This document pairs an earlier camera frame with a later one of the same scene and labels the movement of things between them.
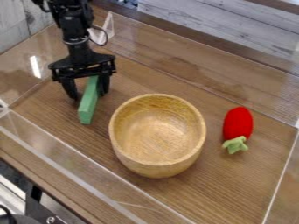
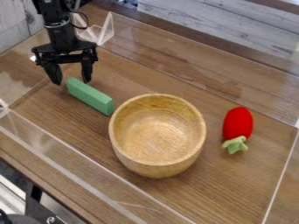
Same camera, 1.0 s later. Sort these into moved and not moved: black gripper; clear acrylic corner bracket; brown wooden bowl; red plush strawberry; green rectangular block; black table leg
Moved: green rectangular block; black gripper
Not moved: brown wooden bowl; black table leg; red plush strawberry; clear acrylic corner bracket
